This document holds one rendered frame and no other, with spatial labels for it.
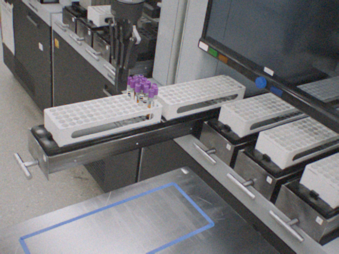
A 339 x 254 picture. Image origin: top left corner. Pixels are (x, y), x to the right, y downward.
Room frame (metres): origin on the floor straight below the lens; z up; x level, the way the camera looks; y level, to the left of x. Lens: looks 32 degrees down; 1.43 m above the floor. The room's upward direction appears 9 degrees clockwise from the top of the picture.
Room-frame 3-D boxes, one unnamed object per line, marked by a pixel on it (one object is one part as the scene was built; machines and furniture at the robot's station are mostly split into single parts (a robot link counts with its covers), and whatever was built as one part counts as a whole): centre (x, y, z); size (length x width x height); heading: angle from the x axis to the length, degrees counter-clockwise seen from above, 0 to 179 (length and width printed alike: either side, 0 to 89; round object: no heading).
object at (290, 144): (1.00, -0.38, 0.83); 0.30 x 0.10 x 0.06; 130
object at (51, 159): (1.03, 0.06, 0.78); 0.73 x 0.14 x 0.09; 130
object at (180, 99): (1.15, -0.08, 0.83); 0.30 x 0.10 x 0.06; 130
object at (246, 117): (1.12, -0.28, 0.83); 0.30 x 0.10 x 0.06; 130
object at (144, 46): (1.48, 0.15, 0.85); 0.12 x 0.02 x 0.06; 40
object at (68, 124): (0.95, 0.17, 0.83); 0.30 x 0.10 x 0.06; 130
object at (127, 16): (0.97, 0.14, 1.10); 0.08 x 0.07 x 0.09; 40
